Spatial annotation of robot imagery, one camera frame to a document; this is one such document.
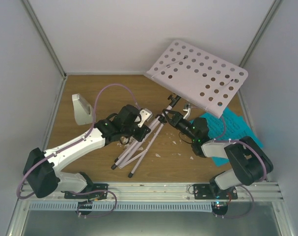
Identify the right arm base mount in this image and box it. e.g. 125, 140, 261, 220
187, 183, 238, 217

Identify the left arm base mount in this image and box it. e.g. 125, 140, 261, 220
62, 183, 108, 213

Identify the white metronome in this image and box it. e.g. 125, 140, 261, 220
72, 93, 93, 125

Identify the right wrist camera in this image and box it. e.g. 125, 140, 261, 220
183, 103, 192, 119

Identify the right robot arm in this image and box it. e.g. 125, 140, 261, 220
163, 109, 273, 199

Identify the grey slotted cable duct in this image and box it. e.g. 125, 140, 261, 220
29, 201, 212, 212

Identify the aluminium rail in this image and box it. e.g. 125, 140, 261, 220
18, 182, 284, 201

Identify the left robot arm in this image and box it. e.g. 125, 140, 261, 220
23, 105, 152, 199

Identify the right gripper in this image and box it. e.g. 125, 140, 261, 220
163, 109, 197, 142

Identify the pink music stand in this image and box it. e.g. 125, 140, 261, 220
114, 39, 248, 178

